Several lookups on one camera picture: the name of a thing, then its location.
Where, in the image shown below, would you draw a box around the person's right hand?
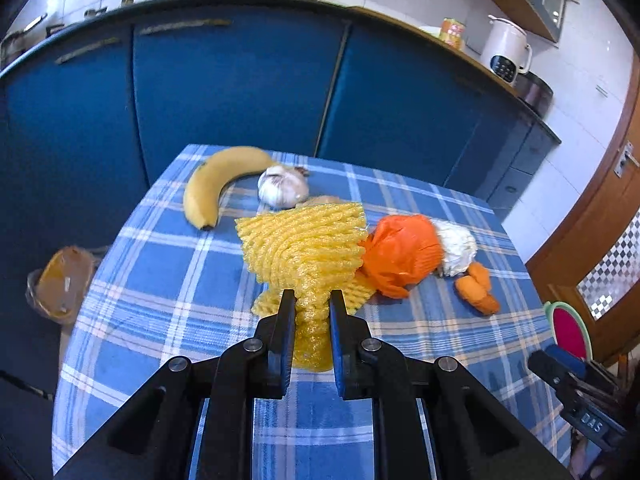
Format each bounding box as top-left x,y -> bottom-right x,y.
570,435 -> 607,480

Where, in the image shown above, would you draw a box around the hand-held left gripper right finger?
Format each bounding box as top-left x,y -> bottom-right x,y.
329,290 -> 573,480

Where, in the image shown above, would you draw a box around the yellow can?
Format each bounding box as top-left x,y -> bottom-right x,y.
439,17 -> 467,51

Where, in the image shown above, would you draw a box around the white foam net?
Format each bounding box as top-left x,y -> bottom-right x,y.
432,218 -> 479,279

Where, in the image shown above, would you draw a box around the white garlic bulb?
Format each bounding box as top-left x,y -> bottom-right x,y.
257,164 -> 311,209

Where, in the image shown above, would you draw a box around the wooden door with glass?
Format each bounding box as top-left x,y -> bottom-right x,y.
525,60 -> 640,363

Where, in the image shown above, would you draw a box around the orange plastic bag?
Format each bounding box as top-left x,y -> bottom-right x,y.
357,214 -> 444,299

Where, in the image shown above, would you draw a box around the red basin with green rim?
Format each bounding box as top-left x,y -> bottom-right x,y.
544,301 -> 594,362

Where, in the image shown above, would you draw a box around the yellow banana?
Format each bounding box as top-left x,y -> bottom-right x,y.
182,146 -> 277,231

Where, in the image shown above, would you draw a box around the blue kitchen base cabinets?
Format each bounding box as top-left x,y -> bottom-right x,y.
0,0 -> 562,411

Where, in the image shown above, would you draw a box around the dark rice cooker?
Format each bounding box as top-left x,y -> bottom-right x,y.
515,71 -> 555,119

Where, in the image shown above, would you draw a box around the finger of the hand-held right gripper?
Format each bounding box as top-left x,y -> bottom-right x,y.
544,344 -> 587,377
528,350 -> 571,401

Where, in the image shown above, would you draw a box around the blue plaid tablecloth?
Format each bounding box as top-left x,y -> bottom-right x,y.
51,144 -> 576,480

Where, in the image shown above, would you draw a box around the yellow foam fruit net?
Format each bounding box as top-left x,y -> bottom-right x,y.
235,201 -> 374,374

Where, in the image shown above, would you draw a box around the orange peel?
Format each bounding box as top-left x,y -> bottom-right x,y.
454,262 -> 502,316

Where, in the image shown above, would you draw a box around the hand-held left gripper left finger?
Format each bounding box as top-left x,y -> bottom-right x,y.
52,289 -> 297,480

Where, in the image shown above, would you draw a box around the ginger root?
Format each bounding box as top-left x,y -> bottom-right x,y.
300,195 -> 347,209

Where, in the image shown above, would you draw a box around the metal door handle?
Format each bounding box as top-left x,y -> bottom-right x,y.
613,142 -> 640,179

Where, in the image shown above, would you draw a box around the white electric kettle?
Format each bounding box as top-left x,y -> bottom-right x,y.
480,15 -> 534,84

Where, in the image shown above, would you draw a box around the brown paper bag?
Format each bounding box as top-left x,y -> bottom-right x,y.
26,245 -> 103,322

